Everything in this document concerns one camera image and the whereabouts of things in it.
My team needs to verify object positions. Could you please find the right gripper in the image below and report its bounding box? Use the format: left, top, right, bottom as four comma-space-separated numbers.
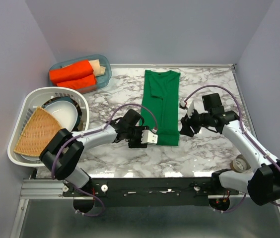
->
179, 106, 212, 137

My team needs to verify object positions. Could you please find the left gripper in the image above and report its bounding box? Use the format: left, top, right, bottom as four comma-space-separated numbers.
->
126, 126, 150, 149

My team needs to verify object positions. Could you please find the green t-shirt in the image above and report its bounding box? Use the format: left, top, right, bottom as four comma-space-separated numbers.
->
141, 70, 180, 146

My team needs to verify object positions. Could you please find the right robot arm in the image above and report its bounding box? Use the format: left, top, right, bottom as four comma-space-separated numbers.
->
180, 93, 280, 206

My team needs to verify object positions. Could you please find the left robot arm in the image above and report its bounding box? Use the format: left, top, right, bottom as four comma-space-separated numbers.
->
39, 109, 150, 196

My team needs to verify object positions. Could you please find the dark teal plate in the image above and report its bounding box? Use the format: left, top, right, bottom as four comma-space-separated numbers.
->
42, 96, 82, 131

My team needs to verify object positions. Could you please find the small metal cup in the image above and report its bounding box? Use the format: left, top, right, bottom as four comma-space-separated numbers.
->
230, 154, 251, 173

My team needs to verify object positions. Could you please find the blue plastic bin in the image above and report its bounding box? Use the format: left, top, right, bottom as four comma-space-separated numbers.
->
49, 55, 112, 94

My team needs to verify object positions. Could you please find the lower rolled orange t-shirt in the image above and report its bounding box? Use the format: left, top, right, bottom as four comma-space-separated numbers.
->
56, 74, 97, 90

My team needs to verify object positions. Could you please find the rolled orange t-shirt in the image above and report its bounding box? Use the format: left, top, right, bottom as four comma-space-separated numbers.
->
56, 74, 97, 90
49, 60, 93, 84

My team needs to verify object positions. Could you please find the white bowl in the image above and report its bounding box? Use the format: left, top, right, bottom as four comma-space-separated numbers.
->
43, 100, 78, 131

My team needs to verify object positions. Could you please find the rolled beige t-shirt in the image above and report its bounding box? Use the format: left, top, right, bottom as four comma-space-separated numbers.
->
89, 59, 106, 77

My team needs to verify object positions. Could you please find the upper rolled orange t-shirt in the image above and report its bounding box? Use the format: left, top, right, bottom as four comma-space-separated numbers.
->
49, 60, 93, 84

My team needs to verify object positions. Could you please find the wicker fan-shaped tray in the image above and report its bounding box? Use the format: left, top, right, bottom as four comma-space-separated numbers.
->
13, 107, 62, 157

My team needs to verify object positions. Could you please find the white plastic basket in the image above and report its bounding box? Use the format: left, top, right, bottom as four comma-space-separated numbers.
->
7, 87, 89, 168

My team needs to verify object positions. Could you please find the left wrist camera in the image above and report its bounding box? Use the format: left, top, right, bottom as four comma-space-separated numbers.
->
141, 129, 158, 144

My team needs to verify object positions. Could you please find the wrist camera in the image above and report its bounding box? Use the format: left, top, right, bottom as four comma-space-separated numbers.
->
141, 129, 158, 144
187, 101, 199, 119

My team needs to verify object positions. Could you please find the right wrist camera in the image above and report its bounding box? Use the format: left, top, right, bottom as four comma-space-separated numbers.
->
187, 101, 199, 119

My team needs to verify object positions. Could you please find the black mounting base plate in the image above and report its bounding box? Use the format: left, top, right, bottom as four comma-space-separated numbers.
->
63, 176, 240, 208

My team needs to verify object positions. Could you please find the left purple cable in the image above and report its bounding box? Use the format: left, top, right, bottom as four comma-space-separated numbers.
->
51, 103, 158, 218

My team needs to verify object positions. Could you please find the purple cable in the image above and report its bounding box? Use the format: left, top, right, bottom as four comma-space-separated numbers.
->
179, 85, 280, 214
51, 103, 158, 218

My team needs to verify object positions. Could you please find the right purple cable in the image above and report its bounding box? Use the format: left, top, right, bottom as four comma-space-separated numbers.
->
179, 85, 280, 214

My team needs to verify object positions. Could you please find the aluminium rail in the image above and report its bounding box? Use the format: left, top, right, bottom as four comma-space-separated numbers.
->
21, 171, 252, 199

